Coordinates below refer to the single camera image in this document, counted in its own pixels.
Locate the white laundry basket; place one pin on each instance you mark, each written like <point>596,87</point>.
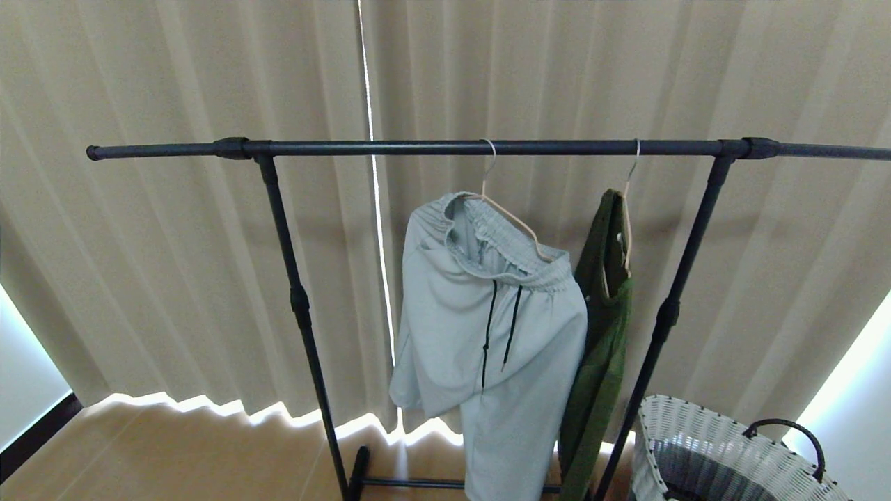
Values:
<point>696,445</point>

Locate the pale grey shorts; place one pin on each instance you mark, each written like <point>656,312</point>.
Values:
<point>473,334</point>

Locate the black clothes rack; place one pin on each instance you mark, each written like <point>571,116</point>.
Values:
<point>418,147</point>

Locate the green garment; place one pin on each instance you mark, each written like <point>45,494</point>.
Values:
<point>602,362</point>

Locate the pink clothes hanger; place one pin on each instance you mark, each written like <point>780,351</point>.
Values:
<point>511,219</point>
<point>628,209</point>

